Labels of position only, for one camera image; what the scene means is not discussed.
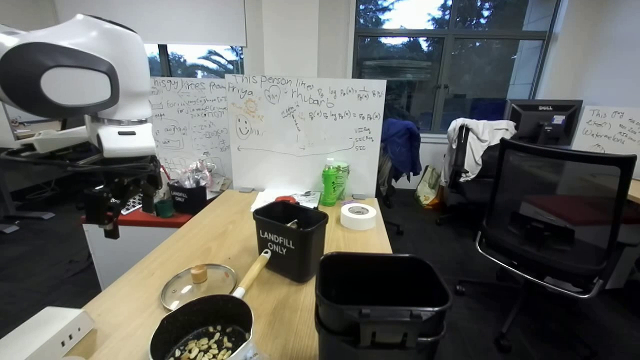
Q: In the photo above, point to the white tape roll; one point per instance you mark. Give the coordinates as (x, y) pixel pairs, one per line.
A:
(358, 217)

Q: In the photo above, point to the blue jacket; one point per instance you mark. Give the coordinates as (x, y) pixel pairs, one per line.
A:
(400, 145)

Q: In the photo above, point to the glass lid with wooden knob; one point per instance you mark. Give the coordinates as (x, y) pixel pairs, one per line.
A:
(182, 290)

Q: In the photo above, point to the small red object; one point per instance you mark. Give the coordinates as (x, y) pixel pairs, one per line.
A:
(286, 199)

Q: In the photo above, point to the sheets of white paper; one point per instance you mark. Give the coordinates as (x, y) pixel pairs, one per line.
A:
(265, 197)

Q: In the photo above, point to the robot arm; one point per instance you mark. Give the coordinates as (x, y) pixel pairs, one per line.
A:
(85, 45)

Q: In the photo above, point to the black mesh office chair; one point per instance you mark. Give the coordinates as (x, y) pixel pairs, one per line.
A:
(555, 215)

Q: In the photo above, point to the white power strip box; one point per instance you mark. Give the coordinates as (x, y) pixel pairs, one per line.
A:
(42, 335)

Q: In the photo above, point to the heap of peanuts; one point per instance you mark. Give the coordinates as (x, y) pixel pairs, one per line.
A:
(205, 346)

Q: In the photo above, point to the large window with dark frame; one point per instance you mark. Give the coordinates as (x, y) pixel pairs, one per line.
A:
(450, 65)

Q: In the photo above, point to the white roller blind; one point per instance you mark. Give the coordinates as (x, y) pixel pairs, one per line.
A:
(150, 20)

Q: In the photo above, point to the green plastic bottle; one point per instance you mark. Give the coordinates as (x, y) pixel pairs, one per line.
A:
(329, 187)

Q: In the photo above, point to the stack of large black bins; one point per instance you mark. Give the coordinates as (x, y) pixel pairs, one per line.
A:
(380, 320)

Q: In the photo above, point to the white cabinet with red top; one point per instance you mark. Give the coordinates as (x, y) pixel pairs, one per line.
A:
(125, 245)

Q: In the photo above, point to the small window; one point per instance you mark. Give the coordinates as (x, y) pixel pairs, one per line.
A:
(205, 61)

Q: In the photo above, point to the yellow and white bag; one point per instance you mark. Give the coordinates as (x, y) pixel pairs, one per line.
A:
(429, 187)

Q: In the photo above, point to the clear glass jar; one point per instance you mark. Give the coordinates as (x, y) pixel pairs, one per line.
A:
(344, 177)

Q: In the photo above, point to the small black bin white lettering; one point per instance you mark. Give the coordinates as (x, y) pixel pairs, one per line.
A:
(292, 250)
(189, 199)

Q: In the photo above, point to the black monitor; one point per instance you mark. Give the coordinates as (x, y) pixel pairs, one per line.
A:
(542, 122)

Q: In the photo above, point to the whiteboard with black handwriting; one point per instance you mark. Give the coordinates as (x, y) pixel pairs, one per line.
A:
(607, 130)

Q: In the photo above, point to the white jacket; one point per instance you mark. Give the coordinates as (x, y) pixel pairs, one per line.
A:
(480, 135)

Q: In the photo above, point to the whiteboard with grid drawing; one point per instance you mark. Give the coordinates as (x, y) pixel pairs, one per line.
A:
(190, 130)

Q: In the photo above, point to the dark green cup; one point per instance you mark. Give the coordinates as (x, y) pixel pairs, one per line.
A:
(164, 208)

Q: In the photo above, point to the large whiteboard with smiley drawing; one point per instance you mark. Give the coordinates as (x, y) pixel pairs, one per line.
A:
(310, 150)

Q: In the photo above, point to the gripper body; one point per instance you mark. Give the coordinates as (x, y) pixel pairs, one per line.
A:
(102, 202)

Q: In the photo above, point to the heap of clear plastic bags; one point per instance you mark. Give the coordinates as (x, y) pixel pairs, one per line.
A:
(195, 172)

